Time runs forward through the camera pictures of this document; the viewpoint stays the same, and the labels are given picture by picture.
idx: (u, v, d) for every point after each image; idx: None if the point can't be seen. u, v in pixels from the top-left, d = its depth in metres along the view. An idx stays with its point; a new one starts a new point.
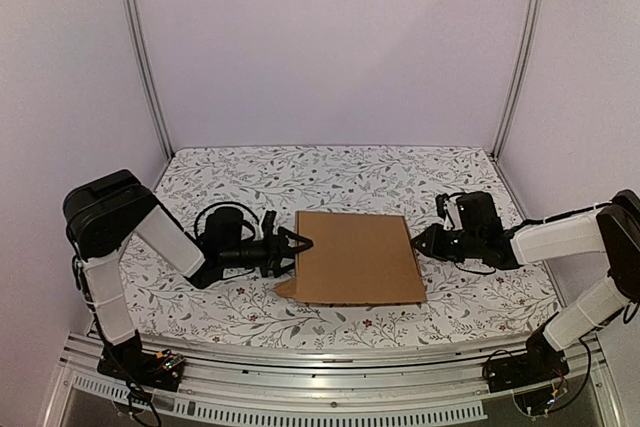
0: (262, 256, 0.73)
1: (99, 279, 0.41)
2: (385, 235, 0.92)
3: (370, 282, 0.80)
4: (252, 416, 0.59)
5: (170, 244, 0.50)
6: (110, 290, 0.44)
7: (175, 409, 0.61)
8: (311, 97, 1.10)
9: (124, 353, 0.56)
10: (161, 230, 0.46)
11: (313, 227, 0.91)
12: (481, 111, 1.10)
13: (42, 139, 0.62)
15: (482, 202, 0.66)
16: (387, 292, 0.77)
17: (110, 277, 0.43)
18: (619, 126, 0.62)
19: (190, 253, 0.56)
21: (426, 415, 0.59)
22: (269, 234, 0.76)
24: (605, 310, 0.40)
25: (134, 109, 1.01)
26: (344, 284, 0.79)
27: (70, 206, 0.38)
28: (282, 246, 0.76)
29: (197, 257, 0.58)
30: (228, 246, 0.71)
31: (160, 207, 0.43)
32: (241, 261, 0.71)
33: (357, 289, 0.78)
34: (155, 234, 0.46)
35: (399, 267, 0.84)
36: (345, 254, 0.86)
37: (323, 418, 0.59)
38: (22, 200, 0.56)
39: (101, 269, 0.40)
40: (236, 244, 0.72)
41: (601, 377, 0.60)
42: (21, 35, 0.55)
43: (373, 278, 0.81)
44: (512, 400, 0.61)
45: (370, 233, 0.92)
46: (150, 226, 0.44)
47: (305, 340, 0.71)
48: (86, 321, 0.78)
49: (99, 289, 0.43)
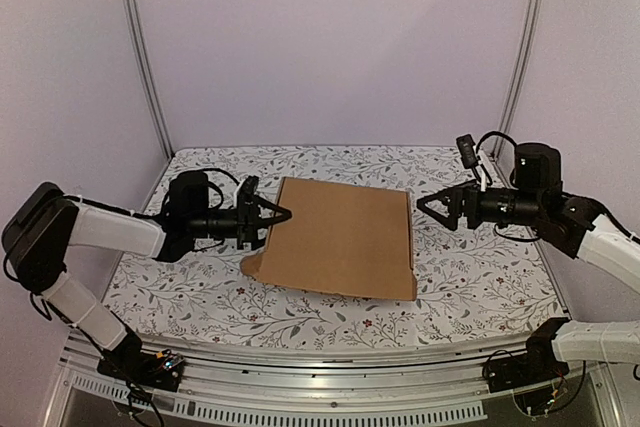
0: (232, 227, 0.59)
1: (60, 299, 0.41)
2: (379, 212, 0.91)
3: (347, 261, 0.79)
4: (252, 416, 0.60)
5: (120, 236, 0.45)
6: (81, 305, 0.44)
7: (175, 408, 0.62)
8: (311, 97, 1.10)
9: (125, 353, 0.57)
10: (105, 227, 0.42)
11: (296, 200, 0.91)
12: (482, 111, 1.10)
13: (43, 139, 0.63)
15: (555, 155, 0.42)
16: (359, 284, 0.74)
17: (73, 294, 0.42)
18: (619, 127, 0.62)
19: (147, 235, 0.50)
21: (426, 415, 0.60)
22: (238, 205, 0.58)
24: (618, 355, 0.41)
25: (133, 109, 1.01)
26: (316, 268, 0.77)
27: (8, 238, 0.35)
28: (253, 215, 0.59)
29: (158, 233, 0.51)
30: (192, 213, 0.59)
31: (87, 210, 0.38)
32: (210, 232, 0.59)
33: (331, 267, 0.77)
34: (100, 234, 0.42)
35: (381, 259, 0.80)
36: (323, 229, 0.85)
37: (323, 418, 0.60)
38: (23, 199, 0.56)
39: (57, 292, 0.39)
40: (203, 208, 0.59)
41: (601, 377, 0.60)
42: (21, 35, 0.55)
43: (348, 266, 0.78)
44: (512, 400, 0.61)
45: (356, 210, 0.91)
46: (90, 230, 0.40)
47: (305, 340, 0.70)
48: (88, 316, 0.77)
49: (67, 308, 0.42)
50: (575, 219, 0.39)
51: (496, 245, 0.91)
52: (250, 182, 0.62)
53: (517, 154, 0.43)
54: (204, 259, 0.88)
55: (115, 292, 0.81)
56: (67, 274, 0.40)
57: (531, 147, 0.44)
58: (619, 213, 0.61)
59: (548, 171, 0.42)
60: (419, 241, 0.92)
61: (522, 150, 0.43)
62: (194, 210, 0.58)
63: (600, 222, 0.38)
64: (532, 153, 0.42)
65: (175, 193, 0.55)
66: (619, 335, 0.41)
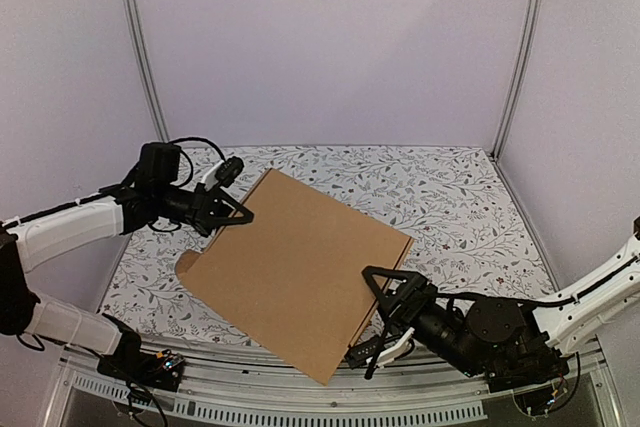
0: (181, 216, 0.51)
1: (45, 329, 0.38)
2: (365, 252, 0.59)
3: (288, 295, 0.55)
4: (252, 416, 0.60)
5: (75, 234, 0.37)
6: (69, 326, 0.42)
7: (175, 408, 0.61)
8: (311, 97, 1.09)
9: (125, 351, 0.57)
10: (56, 235, 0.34)
11: (273, 193, 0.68)
12: (482, 111, 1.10)
13: (42, 138, 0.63)
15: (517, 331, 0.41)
16: (274, 335, 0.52)
17: (58, 319, 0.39)
18: (619, 125, 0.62)
19: (103, 217, 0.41)
21: (426, 415, 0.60)
22: (197, 192, 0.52)
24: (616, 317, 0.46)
25: (133, 108, 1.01)
26: (240, 297, 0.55)
27: None
28: (206, 215, 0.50)
29: (115, 210, 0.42)
30: (157, 183, 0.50)
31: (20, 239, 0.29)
32: (168, 214, 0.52)
33: (261, 296, 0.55)
34: (54, 244, 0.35)
35: (327, 315, 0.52)
36: (282, 239, 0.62)
37: (322, 418, 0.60)
38: (24, 198, 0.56)
39: (40, 323, 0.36)
40: (167, 182, 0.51)
41: (601, 377, 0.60)
42: (20, 33, 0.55)
43: (279, 308, 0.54)
44: (512, 400, 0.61)
45: (342, 227, 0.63)
46: (40, 249, 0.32)
47: None
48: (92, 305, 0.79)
49: (54, 334, 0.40)
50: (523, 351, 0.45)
51: (496, 245, 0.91)
52: (229, 166, 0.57)
53: (488, 339, 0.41)
54: None
55: (115, 292, 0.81)
56: (43, 303, 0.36)
57: (494, 325, 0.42)
58: (620, 213, 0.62)
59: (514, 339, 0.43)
60: (419, 241, 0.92)
61: (490, 334, 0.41)
62: (161, 181, 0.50)
63: (539, 317, 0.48)
64: (499, 333, 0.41)
65: (144, 155, 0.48)
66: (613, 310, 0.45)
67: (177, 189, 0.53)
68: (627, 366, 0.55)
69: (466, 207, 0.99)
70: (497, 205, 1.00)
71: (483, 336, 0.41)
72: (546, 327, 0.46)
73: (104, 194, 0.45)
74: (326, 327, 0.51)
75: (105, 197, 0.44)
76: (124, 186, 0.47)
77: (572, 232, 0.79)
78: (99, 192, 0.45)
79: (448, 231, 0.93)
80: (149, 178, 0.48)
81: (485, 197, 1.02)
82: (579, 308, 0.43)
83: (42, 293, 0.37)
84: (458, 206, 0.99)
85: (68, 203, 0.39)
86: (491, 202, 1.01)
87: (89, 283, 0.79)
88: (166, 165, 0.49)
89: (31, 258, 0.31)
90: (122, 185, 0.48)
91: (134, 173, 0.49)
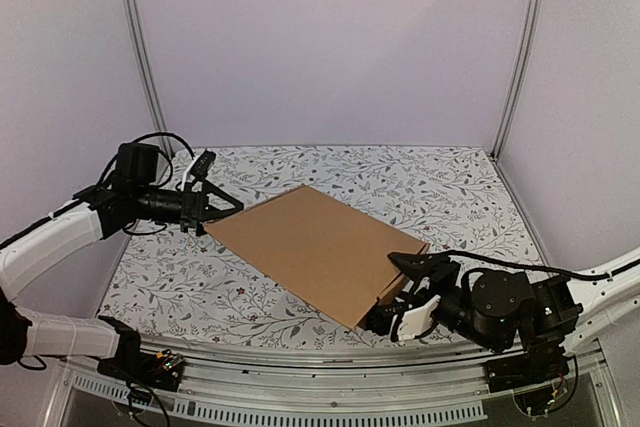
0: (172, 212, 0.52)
1: (43, 347, 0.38)
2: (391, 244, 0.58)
3: (318, 265, 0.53)
4: (252, 417, 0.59)
5: (54, 248, 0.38)
6: (67, 339, 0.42)
7: (175, 408, 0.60)
8: (310, 97, 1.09)
9: (125, 351, 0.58)
10: (36, 254, 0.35)
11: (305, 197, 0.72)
12: (482, 111, 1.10)
13: (42, 138, 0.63)
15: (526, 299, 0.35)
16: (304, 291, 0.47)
17: (55, 334, 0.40)
18: (620, 124, 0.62)
19: (80, 226, 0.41)
21: (426, 415, 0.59)
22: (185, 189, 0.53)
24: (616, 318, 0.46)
25: (133, 107, 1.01)
26: (268, 259, 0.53)
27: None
28: (199, 210, 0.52)
29: (91, 217, 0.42)
30: (135, 184, 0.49)
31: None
32: (148, 213, 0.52)
33: (290, 261, 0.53)
34: (36, 264, 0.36)
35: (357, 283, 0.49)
36: (311, 226, 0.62)
37: (323, 418, 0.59)
38: (24, 197, 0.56)
39: (38, 344, 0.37)
40: (147, 182, 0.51)
41: (600, 376, 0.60)
42: (20, 32, 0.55)
43: (308, 272, 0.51)
44: (512, 401, 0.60)
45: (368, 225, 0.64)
46: (21, 272, 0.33)
47: (305, 340, 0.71)
48: (89, 306, 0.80)
49: (51, 350, 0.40)
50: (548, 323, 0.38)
51: (497, 245, 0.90)
52: (205, 160, 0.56)
53: (492, 315, 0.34)
54: (204, 259, 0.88)
55: (115, 292, 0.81)
56: (34, 325, 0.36)
57: (499, 297, 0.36)
58: (620, 212, 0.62)
59: (529, 310, 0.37)
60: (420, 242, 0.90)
61: (492, 309, 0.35)
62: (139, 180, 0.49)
63: (572, 291, 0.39)
64: (504, 307, 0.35)
65: (122, 155, 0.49)
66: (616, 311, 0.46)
67: (157, 187, 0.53)
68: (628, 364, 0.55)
69: (467, 207, 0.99)
70: (497, 205, 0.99)
71: (488, 312, 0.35)
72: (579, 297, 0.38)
73: (78, 199, 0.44)
74: (355, 290, 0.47)
75: (81, 203, 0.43)
76: (99, 189, 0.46)
77: (571, 232, 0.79)
78: (74, 198, 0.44)
79: (449, 231, 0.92)
80: (127, 178, 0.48)
81: (485, 197, 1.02)
82: (614, 285, 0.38)
83: (30, 315, 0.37)
84: (458, 206, 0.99)
85: (43, 218, 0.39)
86: (491, 202, 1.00)
87: (87, 285, 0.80)
88: (144, 164, 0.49)
89: (15, 282, 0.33)
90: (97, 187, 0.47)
91: (111, 175, 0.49)
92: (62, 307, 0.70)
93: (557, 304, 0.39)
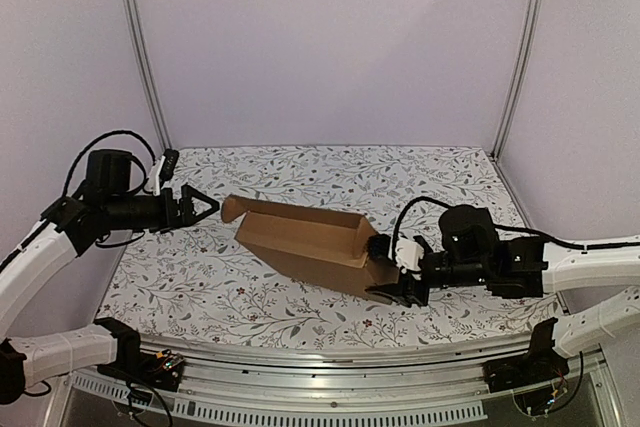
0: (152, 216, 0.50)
1: (42, 370, 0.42)
2: None
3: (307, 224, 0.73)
4: (252, 417, 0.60)
5: (29, 282, 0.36)
6: (60, 355, 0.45)
7: (175, 409, 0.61)
8: (311, 97, 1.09)
9: (126, 352, 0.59)
10: (15, 290, 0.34)
11: None
12: (482, 111, 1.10)
13: (42, 138, 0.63)
15: (481, 221, 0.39)
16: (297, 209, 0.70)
17: (50, 354, 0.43)
18: (620, 125, 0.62)
19: (52, 252, 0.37)
21: (425, 415, 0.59)
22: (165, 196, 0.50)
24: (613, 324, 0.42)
25: (133, 108, 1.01)
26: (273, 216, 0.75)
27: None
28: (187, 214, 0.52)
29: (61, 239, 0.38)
30: (108, 193, 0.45)
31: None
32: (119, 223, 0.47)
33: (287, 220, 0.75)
34: (19, 297, 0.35)
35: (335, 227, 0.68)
36: None
37: (323, 418, 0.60)
38: (24, 197, 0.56)
39: (36, 371, 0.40)
40: (124, 189, 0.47)
41: (601, 377, 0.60)
42: (21, 32, 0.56)
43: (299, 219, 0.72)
44: (512, 401, 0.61)
45: None
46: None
47: (305, 339, 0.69)
48: (88, 312, 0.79)
49: (51, 374, 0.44)
50: (524, 269, 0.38)
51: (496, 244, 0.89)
52: (171, 160, 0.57)
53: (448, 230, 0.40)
54: (204, 259, 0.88)
55: (115, 292, 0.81)
56: (29, 358, 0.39)
57: (457, 219, 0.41)
58: (620, 213, 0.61)
59: (488, 241, 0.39)
60: None
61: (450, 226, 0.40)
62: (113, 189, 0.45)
63: (545, 250, 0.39)
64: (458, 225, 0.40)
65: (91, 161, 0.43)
66: (613, 316, 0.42)
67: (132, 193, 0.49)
68: (628, 364, 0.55)
69: None
70: (497, 205, 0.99)
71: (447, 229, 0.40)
72: (548, 258, 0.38)
73: (45, 219, 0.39)
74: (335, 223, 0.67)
75: (48, 223, 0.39)
76: (66, 200, 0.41)
77: (571, 232, 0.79)
78: (42, 219, 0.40)
79: None
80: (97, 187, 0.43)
81: (485, 197, 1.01)
82: (589, 259, 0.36)
83: (24, 346, 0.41)
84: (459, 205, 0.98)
85: (11, 252, 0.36)
86: (491, 202, 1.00)
87: (85, 292, 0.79)
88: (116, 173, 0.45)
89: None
90: (65, 198, 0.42)
91: (81, 184, 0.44)
92: (51, 329, 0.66)
93: (528, 254, 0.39)
